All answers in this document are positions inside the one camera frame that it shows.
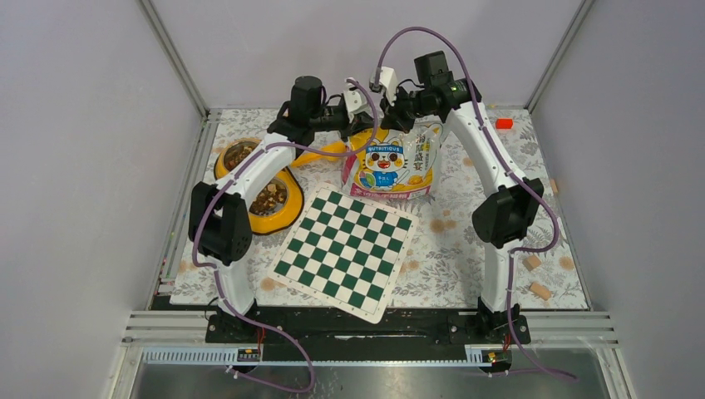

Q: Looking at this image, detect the yellow plastic scoop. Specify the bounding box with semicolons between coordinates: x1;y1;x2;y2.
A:
291;129;376;167

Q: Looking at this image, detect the pet food bag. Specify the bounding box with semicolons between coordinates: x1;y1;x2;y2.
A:
341;122;445;200

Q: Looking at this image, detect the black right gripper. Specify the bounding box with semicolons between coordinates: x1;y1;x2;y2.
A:
379;83;431;134

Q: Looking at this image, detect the wooden cylinder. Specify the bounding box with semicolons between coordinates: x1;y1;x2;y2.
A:
529;282;552;301

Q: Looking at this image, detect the green white chessboard mat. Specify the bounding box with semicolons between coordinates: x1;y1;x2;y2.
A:
268;183;419;324

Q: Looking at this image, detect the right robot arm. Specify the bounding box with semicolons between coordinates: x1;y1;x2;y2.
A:
370;51;544;342

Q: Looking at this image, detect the yellow double pet bowl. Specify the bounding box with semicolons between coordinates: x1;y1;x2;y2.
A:
214;138;304;235

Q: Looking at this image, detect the floral tablecloth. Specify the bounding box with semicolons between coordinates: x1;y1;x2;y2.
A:
169;107;590;311

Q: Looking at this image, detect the wooden cube near right arm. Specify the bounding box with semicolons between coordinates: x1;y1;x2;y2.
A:
522;254;543;272

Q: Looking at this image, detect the red rectangular block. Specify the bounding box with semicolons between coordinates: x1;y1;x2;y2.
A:
495;118;514;130

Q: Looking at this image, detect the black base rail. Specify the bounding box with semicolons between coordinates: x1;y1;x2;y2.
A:
205;299;533;347

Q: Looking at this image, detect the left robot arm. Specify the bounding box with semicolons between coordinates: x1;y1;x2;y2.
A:
188;76;379;342

